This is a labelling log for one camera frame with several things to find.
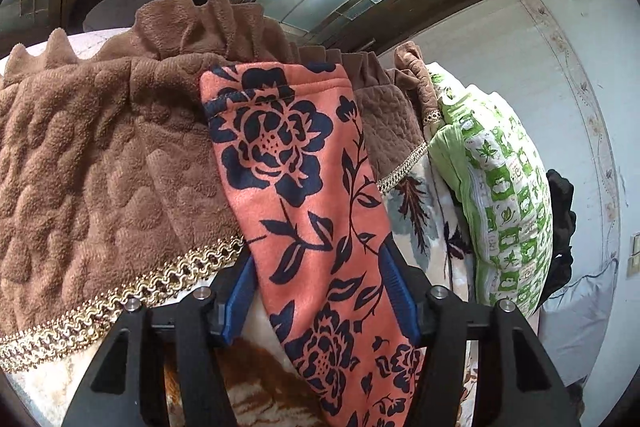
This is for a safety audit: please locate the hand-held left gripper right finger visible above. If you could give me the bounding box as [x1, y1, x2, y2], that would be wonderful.
[380, 239, 583, 427]

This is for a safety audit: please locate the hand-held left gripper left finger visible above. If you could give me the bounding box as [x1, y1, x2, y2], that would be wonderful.
[60, 251, 258, 427]

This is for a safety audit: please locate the orange floral garment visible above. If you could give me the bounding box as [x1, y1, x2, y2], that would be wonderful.
[199, 62, 427, 427]

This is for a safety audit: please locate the cream leaf-print blanket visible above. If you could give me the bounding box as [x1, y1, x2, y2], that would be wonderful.
[0, 142, 501, 427]

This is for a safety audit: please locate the green patterned pillow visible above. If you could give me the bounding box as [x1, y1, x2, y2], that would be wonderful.
[427, 62, 553, 323]

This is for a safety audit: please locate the black cloth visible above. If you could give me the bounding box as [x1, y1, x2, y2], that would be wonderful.
[542, 169, 576, 303]

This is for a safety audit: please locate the grey pillow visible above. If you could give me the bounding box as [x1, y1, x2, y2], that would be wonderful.
[540, 257, 621, 388]

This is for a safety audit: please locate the brown fleece blanket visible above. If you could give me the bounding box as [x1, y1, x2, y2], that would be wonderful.
[0, 0, 442, 358]

